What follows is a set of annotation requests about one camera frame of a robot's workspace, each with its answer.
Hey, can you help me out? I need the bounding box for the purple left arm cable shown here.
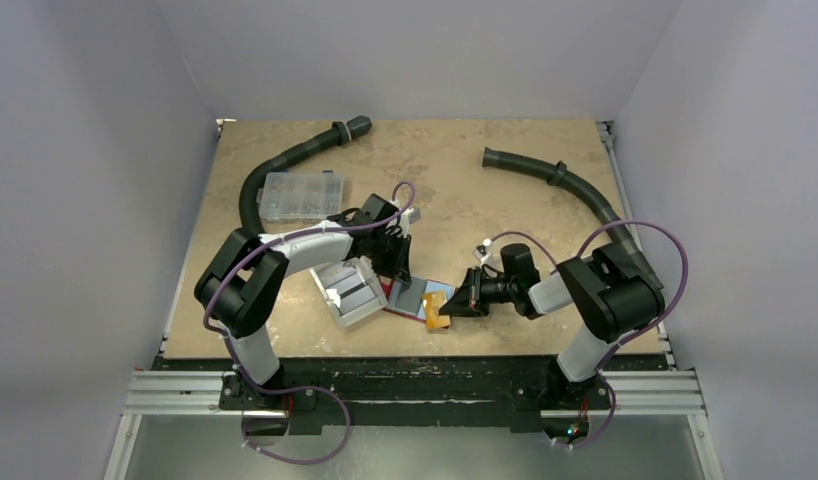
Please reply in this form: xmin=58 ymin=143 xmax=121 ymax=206
xmin=202 ymin=181 xmax=418 ymax=392

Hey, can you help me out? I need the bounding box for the aluminium frame rail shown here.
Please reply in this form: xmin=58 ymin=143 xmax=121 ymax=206
xmin=120 ymin=120 xmax=708 ymax=419

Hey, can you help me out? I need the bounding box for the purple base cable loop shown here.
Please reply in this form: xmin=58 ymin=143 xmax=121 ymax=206
xmin=241 ymin=384 xmax=353 ymax=465

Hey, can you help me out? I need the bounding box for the gold credit card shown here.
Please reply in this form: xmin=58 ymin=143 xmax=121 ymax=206
xmin=422 ymin=290 xmax=451 ymax=330

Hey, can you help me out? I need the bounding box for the white plastic card box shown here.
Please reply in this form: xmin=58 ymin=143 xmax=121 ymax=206
xmin=309 ymin=257 xmax=387 ymax=330

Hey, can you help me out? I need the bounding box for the grey corrugated hose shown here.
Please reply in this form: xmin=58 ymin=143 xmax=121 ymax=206
xmin=481 ymin=146 xmax=665 ymax=293
xmin=239 ymin=115 xmax=374 ymax=236

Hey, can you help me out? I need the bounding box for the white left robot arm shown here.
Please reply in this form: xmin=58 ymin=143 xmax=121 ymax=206
xmin=194 ymin=194 xmax=411 ymax=409

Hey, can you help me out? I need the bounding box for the grey corrugated hose left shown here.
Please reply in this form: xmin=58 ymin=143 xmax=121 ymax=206
xmin=239 ymin=115 xmax=374 ymax=236

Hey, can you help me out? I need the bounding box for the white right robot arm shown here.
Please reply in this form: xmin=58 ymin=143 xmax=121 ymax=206
xmin=439 ymin=243 xmax=665 ymax=407

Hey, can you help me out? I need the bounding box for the red leather card holder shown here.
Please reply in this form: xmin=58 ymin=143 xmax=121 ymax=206
xmin=383 ymin=277 xmax=456 ymax=323

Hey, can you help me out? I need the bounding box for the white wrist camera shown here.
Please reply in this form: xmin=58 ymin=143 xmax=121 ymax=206
xmin=473 ymin=238 xmax=493 ymax=264
xmin=398 ymin=207 xmax=421 ymax=233

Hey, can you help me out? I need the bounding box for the grey corrugated hose right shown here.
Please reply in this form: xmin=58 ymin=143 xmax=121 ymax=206
xmin=481 ymin=146 xmax=665 ymax=293

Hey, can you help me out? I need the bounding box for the clear plastic screw box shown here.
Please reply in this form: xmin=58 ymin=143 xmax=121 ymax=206
xmin=257 ymin=170 xmax=345 ymax=222

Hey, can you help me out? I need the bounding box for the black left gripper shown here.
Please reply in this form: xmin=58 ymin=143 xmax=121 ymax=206
xmin=366 ymin=230 xmax=410 ymax=284

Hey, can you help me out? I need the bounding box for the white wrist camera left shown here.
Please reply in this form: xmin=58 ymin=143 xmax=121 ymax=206
xmin=398 ymin=207 xmax=421 ymax=233

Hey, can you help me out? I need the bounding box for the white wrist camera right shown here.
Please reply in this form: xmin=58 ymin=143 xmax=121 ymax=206
xmin=473 ymin=238 xmax=493 ymax=264

